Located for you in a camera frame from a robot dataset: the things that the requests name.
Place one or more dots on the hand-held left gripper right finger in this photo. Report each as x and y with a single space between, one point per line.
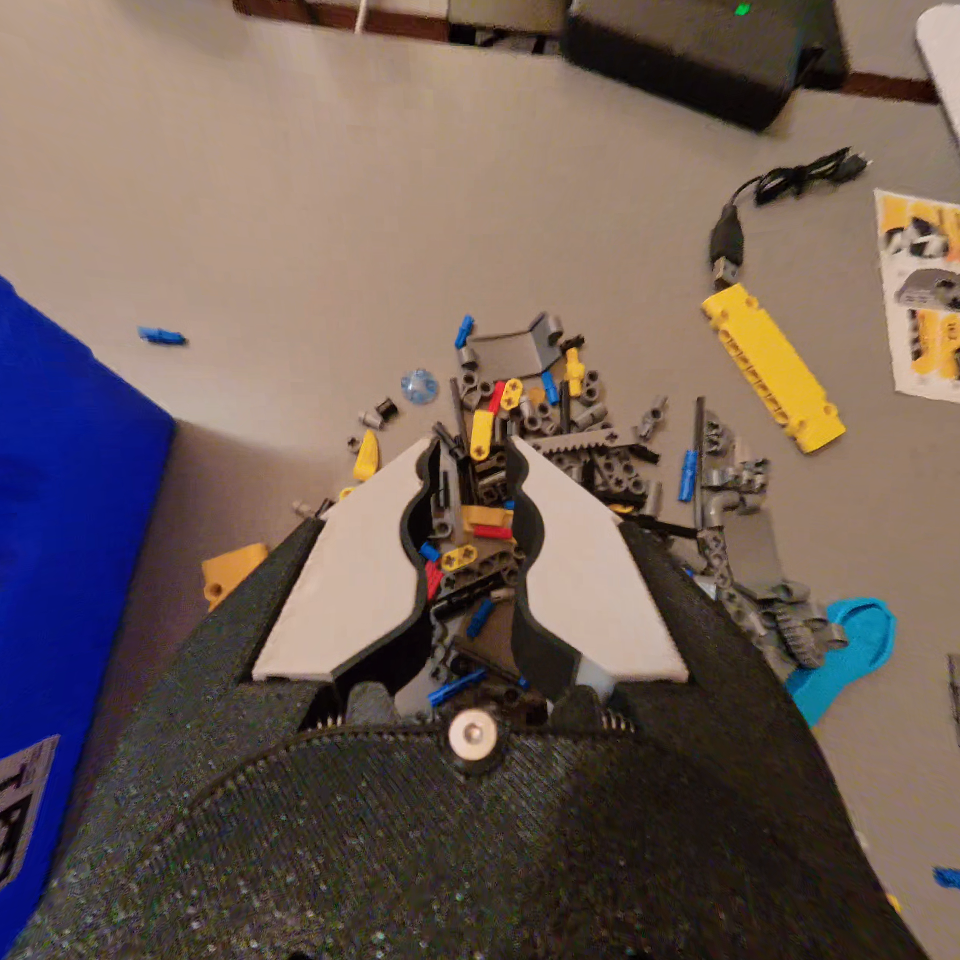
600 592

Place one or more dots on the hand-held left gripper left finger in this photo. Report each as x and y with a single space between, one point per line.
352 592

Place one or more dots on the pile of small toy bricks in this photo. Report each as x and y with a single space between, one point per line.
480 439

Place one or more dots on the orange-yellow toy corner piece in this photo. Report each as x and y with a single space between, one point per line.
232 570

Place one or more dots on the blue brick separator tool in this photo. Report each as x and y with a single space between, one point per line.
862 637

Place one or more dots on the yellow toy panel with holes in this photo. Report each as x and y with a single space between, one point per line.
772 367

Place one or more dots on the blue plastic bin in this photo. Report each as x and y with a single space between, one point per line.
67 525

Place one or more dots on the blue toy pin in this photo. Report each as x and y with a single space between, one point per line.
946 877
161 335

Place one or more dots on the yellow sticker sheet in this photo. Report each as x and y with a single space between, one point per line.
930 300

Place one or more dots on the black power bank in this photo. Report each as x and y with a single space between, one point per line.
675 60

